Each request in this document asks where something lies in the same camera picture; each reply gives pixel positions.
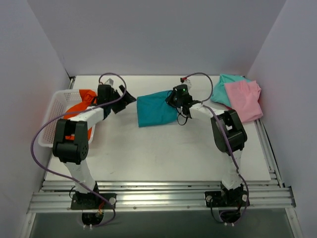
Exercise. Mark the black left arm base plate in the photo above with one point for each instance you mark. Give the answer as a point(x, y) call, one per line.
point(89, 201)

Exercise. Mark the white plastic basket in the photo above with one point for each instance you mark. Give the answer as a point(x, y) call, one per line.
point(61, 102)

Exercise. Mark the orange t-shirt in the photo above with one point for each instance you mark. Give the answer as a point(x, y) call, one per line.
point(87, 98)

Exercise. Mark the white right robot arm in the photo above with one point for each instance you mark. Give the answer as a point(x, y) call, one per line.
point(227, 129)

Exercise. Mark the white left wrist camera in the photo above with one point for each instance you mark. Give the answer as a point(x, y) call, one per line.
point(109, 82)

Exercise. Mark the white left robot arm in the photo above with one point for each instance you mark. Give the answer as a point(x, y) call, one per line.
point(73, 131)

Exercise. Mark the pink folded t-shirt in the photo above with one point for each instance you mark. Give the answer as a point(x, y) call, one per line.
point(244, 99)

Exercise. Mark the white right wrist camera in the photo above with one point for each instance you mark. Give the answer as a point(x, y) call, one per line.
point(186, 81)

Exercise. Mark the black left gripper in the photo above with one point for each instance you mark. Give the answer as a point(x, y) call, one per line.
point(118, 99)

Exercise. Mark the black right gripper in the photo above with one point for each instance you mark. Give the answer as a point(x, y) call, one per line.
point(172, 98)

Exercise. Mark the mint green folded t-shirt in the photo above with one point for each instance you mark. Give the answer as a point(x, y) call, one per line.
point(219, 94)

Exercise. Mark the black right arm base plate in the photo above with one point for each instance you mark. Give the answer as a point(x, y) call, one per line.
point(221, 198)

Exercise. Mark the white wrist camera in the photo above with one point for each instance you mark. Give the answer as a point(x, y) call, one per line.
point(186, 81)
point(109, 82)

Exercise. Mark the teal blue t-shirt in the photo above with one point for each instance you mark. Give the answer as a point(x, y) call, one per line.
point(153, 110)

